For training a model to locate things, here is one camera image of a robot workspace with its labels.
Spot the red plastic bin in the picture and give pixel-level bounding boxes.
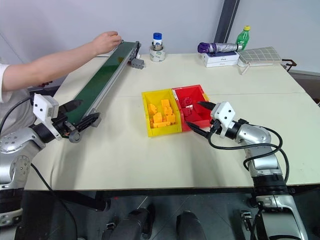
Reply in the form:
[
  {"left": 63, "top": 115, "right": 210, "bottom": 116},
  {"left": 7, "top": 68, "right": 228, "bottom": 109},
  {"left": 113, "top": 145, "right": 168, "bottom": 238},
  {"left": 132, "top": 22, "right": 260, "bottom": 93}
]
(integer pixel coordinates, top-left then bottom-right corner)
[{"left": 171, "top": 84, "right": 211, "bottom": 133}]

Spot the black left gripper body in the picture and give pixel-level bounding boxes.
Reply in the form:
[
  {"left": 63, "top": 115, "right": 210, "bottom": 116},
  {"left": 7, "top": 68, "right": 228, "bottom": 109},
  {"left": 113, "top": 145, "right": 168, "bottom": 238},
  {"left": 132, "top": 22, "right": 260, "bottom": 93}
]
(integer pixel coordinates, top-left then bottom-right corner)
[{"left": 51, "top": 107, "right": 79, "bottom": 138}]

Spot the dark rounded shape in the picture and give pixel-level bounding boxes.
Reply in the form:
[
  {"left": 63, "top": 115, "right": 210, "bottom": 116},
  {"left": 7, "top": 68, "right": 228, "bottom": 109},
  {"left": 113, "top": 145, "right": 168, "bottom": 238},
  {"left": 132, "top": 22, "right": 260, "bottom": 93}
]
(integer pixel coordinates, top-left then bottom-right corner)
[
  {"left": 101, "top": 203, "right": 156, "bottom": 240},
  {"left": 175, "top": 210, "right": 207, "bottom": 240}
]

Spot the beige checked cloth pouch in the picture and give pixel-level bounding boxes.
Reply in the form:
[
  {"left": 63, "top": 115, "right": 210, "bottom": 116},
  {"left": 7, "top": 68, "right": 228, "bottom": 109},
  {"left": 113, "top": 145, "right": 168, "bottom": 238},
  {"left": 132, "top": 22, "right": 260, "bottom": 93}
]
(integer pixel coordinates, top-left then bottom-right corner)
[{"left": 237, "top": 46, "right": 283, "bottom": 67}]

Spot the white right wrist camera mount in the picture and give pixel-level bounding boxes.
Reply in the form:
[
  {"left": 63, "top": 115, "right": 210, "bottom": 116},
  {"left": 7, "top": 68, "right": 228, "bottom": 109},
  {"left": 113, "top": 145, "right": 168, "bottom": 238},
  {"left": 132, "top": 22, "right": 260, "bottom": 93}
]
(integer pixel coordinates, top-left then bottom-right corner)
[{"left": 210, "top": 101, "right": 236, "bottom": 139}]

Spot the person's bare hand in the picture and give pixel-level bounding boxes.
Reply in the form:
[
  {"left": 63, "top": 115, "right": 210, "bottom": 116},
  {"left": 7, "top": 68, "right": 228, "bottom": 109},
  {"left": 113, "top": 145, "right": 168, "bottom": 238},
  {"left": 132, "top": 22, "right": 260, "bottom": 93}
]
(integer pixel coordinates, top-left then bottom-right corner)
[{"left": 91, "top": 30, "right": 123, "bottom": 55}]

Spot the dark red toy block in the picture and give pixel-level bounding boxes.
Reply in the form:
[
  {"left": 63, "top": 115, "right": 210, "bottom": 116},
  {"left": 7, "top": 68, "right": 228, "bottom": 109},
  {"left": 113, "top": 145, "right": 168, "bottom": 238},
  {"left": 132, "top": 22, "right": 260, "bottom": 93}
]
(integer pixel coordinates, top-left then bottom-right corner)
[{"left": 181, "top": 97, "right": 194, "bottom": 109}]

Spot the grey cylindrical roller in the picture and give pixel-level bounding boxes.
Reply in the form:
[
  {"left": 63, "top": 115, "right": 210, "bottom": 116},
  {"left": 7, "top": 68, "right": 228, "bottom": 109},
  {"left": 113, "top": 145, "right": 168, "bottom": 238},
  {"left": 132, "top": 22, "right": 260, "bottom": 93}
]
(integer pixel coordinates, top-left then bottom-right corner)
[{"left": 68, "top": 131, "right": 82, "bottom": 144}]

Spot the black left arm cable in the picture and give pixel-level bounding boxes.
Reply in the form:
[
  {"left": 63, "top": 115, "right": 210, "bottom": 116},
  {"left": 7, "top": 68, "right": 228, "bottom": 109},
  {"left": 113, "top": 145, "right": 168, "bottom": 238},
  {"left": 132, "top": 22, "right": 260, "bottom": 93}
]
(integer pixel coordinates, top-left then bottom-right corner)
[{"left": 0, "top": 96, "right": 34, "bottom": 131}]

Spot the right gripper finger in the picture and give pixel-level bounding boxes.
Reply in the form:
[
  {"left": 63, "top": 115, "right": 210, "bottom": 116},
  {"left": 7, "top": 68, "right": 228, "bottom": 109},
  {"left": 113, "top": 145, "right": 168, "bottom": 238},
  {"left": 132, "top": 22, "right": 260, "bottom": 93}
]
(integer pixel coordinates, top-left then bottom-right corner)
[
  {"left": 185, "top": 121, "right": 214, "bottom": 139},
  {"left": 197, "top": 100, "right": 217, "bottom": 111}
]

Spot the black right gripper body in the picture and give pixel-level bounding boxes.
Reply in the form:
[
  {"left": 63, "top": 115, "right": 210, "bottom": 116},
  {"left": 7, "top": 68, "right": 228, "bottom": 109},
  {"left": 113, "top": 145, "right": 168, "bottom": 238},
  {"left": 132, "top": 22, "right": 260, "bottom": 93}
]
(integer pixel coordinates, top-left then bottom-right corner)
[{"left": 207, "top": 107, "right": 224, "bottom": 138}]

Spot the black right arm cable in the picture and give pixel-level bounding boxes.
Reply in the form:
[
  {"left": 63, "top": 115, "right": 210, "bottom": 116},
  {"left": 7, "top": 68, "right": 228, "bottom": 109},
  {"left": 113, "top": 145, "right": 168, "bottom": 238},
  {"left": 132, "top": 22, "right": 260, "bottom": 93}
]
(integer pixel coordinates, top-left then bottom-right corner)
[{"left": 207, "top": 122, "right": 291, "bottom": 186}]

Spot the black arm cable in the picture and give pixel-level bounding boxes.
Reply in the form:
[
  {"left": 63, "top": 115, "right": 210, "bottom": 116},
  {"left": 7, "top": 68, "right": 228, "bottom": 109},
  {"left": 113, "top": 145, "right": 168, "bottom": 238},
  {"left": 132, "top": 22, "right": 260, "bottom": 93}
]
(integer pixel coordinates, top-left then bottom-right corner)
[
  {"left": 0, "top": 96, "right": 34, "bottom": 131},
  {"left": 207, "top": 122, "right": 291, "bottom": 186}
]

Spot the green bottle with yellow cap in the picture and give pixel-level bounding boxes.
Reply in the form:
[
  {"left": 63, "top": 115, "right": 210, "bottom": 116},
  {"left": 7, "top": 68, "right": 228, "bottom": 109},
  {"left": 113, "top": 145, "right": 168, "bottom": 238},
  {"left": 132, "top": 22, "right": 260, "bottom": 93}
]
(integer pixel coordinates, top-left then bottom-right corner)
[{"left": 236, "top": 24, "right": 252, "bottom": 51}]

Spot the white bottle with blue cap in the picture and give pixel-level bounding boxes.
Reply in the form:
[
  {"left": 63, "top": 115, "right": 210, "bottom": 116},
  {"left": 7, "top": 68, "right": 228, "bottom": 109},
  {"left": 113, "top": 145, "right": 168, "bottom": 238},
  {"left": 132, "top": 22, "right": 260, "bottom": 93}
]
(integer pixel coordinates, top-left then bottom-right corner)
[{"left": 152, "top": 32, "right": 164, "bottom": 52}]

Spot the black table frame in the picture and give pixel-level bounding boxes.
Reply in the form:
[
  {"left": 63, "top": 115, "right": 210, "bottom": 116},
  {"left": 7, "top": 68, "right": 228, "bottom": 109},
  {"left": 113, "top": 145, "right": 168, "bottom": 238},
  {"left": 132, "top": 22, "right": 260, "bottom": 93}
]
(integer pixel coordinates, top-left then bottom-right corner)
[{"left": 22, "top": 187, "right": 255, "bottom": 211}]

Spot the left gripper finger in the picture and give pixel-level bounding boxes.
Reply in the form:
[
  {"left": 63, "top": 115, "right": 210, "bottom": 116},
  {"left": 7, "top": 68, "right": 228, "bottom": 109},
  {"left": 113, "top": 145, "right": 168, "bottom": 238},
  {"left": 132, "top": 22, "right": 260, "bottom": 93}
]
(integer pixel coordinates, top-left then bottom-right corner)
[
  {"left": 58, "top": 100, "right": 85, "bottom": 114},
  {"left": 74, "top": 112, "right": 101, "bottom": 131}
]

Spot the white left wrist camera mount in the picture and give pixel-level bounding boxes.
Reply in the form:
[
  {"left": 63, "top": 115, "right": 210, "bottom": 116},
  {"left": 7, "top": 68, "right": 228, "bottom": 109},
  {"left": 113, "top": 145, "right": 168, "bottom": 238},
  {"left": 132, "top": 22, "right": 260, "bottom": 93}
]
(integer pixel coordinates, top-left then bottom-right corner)
[{"left": 33, "top": 93, "right": 63, "bottom": 141}]

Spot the green conveyor belt, aluminium frame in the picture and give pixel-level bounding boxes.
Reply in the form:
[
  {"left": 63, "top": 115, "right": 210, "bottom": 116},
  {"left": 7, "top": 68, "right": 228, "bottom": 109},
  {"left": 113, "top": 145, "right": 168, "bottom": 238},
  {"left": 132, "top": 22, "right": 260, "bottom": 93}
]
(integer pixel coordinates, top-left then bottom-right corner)
[{"left": 63, "top": 41, "right": 142, "bottom": 130}]

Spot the white tape roll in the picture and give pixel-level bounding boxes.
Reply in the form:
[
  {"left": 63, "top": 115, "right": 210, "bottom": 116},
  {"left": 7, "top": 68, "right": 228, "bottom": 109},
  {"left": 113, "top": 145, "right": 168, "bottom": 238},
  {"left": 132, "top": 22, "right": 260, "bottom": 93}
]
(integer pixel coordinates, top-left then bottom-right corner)
[{"left": 149, "top": 44, "right": 167, "bottom": 63}]

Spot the dark brown chair frame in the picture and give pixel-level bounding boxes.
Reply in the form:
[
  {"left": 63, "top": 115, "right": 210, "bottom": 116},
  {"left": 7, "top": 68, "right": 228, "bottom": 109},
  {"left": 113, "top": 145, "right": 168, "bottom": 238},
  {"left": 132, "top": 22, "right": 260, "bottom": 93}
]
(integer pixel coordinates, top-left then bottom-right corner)
[{"left": 280, "top": 58, "right": 297, "bottom": 74}]

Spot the purple and silver folded umbrella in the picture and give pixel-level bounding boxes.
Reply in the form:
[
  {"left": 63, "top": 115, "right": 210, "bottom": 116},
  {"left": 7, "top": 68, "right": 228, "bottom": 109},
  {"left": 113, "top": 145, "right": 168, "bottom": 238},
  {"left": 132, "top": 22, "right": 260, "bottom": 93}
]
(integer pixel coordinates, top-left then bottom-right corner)
[{"left": 197, "top": 41, "right": 245, "bottom": 54}]

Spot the yellow plastic bin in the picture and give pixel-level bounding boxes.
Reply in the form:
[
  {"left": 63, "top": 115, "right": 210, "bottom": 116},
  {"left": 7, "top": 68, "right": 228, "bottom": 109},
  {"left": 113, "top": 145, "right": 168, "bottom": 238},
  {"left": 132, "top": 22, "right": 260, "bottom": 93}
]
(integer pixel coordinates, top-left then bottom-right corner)
[{"left": 141, "top": 89, "right": 184, "bottom": 138}]

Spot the grey metal block with holes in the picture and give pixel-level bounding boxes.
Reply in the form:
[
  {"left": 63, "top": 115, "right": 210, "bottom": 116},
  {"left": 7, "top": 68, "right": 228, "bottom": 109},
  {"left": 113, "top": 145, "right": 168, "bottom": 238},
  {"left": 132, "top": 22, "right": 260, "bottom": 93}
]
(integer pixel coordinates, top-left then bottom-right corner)
[{"left": 131, "top": 58, "right": 146, "bottom": 70}]

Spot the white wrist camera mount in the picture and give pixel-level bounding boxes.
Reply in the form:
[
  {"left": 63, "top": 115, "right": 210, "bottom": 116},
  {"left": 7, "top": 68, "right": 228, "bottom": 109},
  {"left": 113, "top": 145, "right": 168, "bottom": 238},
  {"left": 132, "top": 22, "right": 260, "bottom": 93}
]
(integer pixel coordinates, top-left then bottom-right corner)
[
  {"left": 210, "top": 101, "right": 236, "bottom": 139},
  {"left": 33, "top": 93, "right": 63, "bottom": 141}
]

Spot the person's white shirt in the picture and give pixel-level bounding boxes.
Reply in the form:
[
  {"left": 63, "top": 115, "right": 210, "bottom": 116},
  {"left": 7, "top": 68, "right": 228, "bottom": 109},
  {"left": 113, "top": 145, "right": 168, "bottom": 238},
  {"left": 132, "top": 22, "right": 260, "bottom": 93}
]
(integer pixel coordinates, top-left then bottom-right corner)
[{"left": 0, "top": 63, "right": 36, "bottom": 137}]

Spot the dark grey pillar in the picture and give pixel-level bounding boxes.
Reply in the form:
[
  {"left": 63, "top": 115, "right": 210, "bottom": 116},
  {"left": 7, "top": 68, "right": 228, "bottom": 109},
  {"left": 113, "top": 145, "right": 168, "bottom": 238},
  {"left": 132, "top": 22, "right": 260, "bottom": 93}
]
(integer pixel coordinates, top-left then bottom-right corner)
[{"left": 213, "top": 0, "right": 241, "bottom": 45}]

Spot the white phone box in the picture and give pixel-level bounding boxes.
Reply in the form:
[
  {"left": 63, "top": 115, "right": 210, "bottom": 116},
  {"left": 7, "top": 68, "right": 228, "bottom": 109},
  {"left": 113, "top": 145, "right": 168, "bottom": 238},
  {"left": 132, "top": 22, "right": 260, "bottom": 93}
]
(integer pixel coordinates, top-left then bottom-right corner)
[
  {"left": 199, "top": 50, "right": 241, "bottom": 62},
  {"left": 203, "top": 59, "right": 240, "bottom": 69}
]

